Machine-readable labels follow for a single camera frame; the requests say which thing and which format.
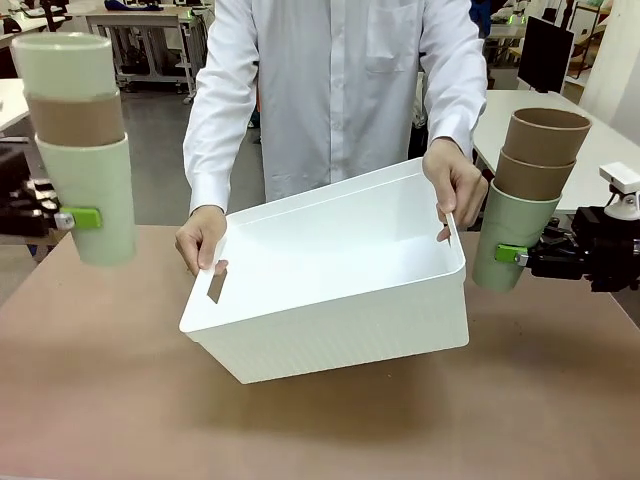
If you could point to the person's left hand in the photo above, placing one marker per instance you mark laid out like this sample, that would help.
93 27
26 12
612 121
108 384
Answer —
460 185

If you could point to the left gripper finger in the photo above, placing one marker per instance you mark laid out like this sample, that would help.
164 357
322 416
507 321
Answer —
85 218
40 197

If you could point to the grey metal desk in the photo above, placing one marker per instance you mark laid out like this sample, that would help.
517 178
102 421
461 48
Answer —
140 17

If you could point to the person's left forearm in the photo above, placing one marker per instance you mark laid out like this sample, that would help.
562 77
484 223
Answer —
457 110

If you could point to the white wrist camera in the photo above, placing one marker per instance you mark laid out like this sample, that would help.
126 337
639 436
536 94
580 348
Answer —
620 177

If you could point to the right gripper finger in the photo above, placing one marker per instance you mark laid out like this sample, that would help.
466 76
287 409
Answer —
510 254
557 232

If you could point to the tan plastic cup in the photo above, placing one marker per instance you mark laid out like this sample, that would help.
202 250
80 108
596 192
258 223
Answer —
75 120
540 145
530 177

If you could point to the pale green plastic cup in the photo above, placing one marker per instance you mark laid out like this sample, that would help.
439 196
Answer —
505 225
60 70
90 190

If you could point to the white table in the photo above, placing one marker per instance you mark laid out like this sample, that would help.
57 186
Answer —
12 105
500 105

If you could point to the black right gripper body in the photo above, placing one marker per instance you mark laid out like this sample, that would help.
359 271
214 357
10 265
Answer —
610 260

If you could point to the white plastic basket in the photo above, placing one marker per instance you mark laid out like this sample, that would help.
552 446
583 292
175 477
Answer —
325 325

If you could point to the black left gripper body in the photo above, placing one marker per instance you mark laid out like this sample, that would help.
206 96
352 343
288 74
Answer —
12 210

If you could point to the black stand pole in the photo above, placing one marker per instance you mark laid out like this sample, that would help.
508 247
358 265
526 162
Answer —
52 15

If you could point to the person in white coat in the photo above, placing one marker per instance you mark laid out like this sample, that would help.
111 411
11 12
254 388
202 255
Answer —
340 75

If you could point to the person's right hand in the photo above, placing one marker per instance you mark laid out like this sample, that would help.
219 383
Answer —
202 237

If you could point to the person's right forearm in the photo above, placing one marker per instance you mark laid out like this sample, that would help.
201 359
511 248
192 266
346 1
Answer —
207 170

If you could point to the blue jacket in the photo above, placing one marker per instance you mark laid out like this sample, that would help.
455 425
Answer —
484 15

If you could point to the black computer monitor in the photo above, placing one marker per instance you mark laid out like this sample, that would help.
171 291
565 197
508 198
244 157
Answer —
545 50

